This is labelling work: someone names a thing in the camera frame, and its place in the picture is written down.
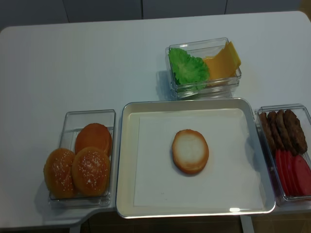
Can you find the green lettuce leaf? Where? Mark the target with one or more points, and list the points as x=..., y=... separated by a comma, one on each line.
x=197, y=86
x=187, y=69

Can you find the clear lettuce cheese container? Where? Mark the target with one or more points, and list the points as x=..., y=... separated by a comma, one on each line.
x=219, y=88

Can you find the bottom bun half on tray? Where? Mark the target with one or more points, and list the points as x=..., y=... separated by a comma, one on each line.
x=190, y=151

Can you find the plain bun half in container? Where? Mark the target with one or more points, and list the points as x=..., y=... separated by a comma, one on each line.
x=94, y=135

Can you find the clear bun container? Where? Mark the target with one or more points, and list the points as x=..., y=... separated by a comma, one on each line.
x=73, y=124

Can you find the right sesame bun top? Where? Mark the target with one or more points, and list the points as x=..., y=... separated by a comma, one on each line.
x=90, y=171

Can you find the sesame bun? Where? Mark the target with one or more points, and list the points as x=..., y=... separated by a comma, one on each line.
x=90, y=171
x=57, y=173

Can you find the orange cheese slice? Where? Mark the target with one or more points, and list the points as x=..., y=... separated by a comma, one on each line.
x=220, y=65

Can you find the metal baking tray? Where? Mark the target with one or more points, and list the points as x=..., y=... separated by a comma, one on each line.
x=126, y=181

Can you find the yellow cheese slice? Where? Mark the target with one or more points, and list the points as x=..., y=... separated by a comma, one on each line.
x=234, y=57

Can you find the white paper sheet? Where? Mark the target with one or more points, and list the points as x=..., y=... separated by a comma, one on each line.
x=229, y=180

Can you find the brown meat patty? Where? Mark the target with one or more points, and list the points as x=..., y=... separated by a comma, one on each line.
x=267, y=132
x=295, y=132
x=272, y=124
x=284, y=134

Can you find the left sesame bun top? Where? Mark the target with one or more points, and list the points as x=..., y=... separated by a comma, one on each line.
x=57, y=173

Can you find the clear patty tomato container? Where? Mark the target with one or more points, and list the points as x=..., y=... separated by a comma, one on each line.
x=305, y=120

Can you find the red tomato slice back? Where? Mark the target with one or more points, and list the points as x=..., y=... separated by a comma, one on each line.
x=282, y=172

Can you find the red tomato slice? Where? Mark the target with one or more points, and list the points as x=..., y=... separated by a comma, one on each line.
x=302, y=175
x=290, y=172
x=282, y=172

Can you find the red tomato slice middle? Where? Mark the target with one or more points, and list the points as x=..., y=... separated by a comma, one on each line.
x=290, y=172

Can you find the red tomato slice front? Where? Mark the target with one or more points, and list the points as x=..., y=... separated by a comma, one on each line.
x=302, y=175

